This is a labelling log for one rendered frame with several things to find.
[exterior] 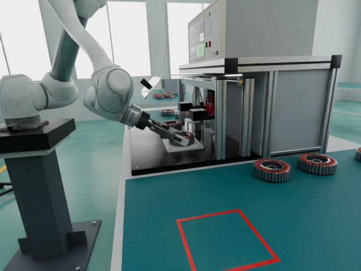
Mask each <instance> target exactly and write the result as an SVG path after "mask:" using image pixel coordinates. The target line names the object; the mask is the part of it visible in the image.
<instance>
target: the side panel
mask: <svg viewBox="0 0 361 271"><path fill-rule="evenodd" d="M339 72H340V68H333V69H309V70H285V71H271V72H268V82H267V90H266V105H265V119H264V133H263V148H262V155H260V156H259V159H264V158H266V159H267V158H271V159H282V158H290V157H295V156H299V155H300V154H304V153H317V154H319V153H326V151H327V145H328V138H329V131H330V125H331V119H332V115H333V108H334V102H335V95H336V89H337V83H338V76H339Z"/></svg>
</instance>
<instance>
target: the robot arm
mask: <svg viewBox="0 0 361 271"><path fill-rule="evenodd" d="M108 1H109V0H46V2H47V3H48V4H49V6H50V7H51V8H52V10H53V11H54V13H55V14H56V16H57V17H58V19H59V20H60V22H61V24H62V27H61V31H60V35H59V40H58V43H57V47H56V51H55V56H54V60H53V64H52V68H51V71H49V72H47V73H46V74H45V75H44V77H43V78H42V79H41V80H40V82H33V81H32V79H31V78H30V77H29V76H27V75H24V74H12V75H3V76H2V77H1V79H0V106H1V110H2V113H3V115H4V119H5V125H4V126H2V127H0V132H2V131H15V130H34V129H37V128H38V127H40V126H42V125H44V124H47V123H49V121H48V120H41V119H40V115H39V111H41V110H48V109H57V108H62V107H65V106H69V105H71V104H73V103H74V102H75V101H76V100H77V98H78V89H77V87H76V86H75V84H74V82H73V79H72V78H71V74H72V72H73V69H74V65H75V62H76V58H77V55H78V51H79V49H80V47H81V49H82V50H84V51H85V52H86V54H87V55H88V57H89V58H90V60H91V63H92V65H93V73H92V75H91V79H92V82H93V87H90V88H89V89H88V90H87V91H86V93H85V95H84V99H83V104H84V106H85V107H86V108H88V109H89V110H90V111H92V112H93V113H95V114H97V115H99V116H101V117H103V118H106V119H108V120H111V121H116V122H120V123H122V124H125V125H127V126H130V127H131V128H133V127H134V126H135V127H136V128H138V129H141V130H144V129H145V127H146V126H147V127H148V128H150V130H151V131H153V132H155V133H157V134H159V135H161V136H163V137H165V138H167V139H169V140H171V142H172V141H175V142H177V143H179V144H182V145H184V146H186V147H187V146H188V144H189V142H190V140H188V139H186V138H184V137H182V136H180V135H177V134H173V133H174V132H179V130H176V129H174V128H172V127H170V125H166V124H163V123H160V122H158V121H156V120H154V119H151V118H150V114H149V113H147V112H145V111H141V107H139V106H137V105H134V104H132V103H130V100H131V98H132V96H133V92H134V83H133V79H132V77H131V76H130V74H129V73H128V72H127V71H125V70H124V69H122V68H121V67H120V66H119V65H116V64H114V63H113V62H112V61H111V60H110V58H109V57H108V56H107V54H106V52H105V51H104V50H103V48H102V47H101V45H100V44H99V43H98V42H97V41H96V40H95V39H94V38H93V36H92V35H91V34H90V33H89V32H88V31H87V30H86V29H85V28H86V25H87V23H88V19H90V18H91V17H93V16H94V14H95V13H96V12H97V11H98V10H99V9H101V8H103V7H104V6H105V5H106V4H107V3H108Z"/></svg>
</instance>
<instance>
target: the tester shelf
mask: <svg viewBox="0 0 361 271"><path fill-rule="evenodd" d="M341 61H342V55H313V56H277V57H258V58H224V59H217V60H211V61H204V62H197V63H190V64H186V65H179V73H225V74H226V73H247V72H271V71H285V70H309V69H333V68H340V67H341Z"/></svg>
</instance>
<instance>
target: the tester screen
mask: <svg viewBox="0 0 361 271"><path fill-rule="evenodd" d="M202 33H204V18H203V19H201V20H200V21H199V22H197V23H196V24H194V25H193V26H192V27H190V28H189V47H190V54H194V53H196V56H195V57H192V58H190V60H192V59H196V58H201V57H204V55H203V56H199V57H197V46H198V45H200V44H203V43H204V40H203V41H200V42H198V43H197V36H198V35H200V34H202ZM192 47H194V52H193V53H191V48H192Z"/></svg>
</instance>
